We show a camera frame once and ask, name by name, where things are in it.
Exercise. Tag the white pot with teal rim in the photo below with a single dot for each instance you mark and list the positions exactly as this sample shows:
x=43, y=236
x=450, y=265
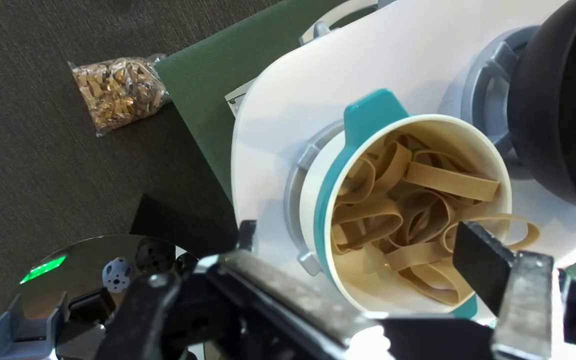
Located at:
x=365, y=124

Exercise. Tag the bag of brown pieces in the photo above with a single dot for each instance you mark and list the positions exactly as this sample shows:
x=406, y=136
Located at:
x=121, y=91

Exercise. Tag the tan rubber bands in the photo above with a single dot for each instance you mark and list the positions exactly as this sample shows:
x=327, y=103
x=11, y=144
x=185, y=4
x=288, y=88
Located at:
x=397, y=217

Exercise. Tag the white toy kitchen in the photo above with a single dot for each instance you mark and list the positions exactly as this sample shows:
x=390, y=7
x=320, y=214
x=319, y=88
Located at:
x=408, y=59

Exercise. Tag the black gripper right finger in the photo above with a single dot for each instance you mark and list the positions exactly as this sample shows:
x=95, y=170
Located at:
x=517, y=287

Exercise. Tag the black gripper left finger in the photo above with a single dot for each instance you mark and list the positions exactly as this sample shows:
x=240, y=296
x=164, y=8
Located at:
x=169, y=311

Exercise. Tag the green table mat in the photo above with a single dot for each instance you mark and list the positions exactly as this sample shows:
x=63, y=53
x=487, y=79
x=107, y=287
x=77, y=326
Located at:
x=200, y=76

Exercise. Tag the black bowl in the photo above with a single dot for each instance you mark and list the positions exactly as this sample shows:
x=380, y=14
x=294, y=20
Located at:
x=542, y=104

